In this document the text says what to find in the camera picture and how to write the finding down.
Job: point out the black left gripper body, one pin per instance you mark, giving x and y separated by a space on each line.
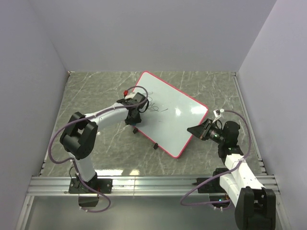
206 132

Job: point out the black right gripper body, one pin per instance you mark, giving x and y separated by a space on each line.
134 116

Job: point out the pink framed whiteboard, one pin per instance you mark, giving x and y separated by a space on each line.
169 114

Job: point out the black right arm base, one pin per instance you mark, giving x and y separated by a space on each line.
216 193

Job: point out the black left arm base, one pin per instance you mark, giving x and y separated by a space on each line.
87 196

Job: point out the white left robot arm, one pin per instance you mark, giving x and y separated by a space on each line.
79 136

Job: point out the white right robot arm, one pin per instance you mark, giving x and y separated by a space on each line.
254 203

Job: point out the wire whiteboard stand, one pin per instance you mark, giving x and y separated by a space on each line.
144 137

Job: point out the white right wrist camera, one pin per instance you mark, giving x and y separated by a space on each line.
218 114

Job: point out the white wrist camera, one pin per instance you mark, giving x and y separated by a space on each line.
128 94
218 114

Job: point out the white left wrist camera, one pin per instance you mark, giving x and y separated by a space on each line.
128 94

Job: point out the aluminium mounting rail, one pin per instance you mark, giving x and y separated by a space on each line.
174 185

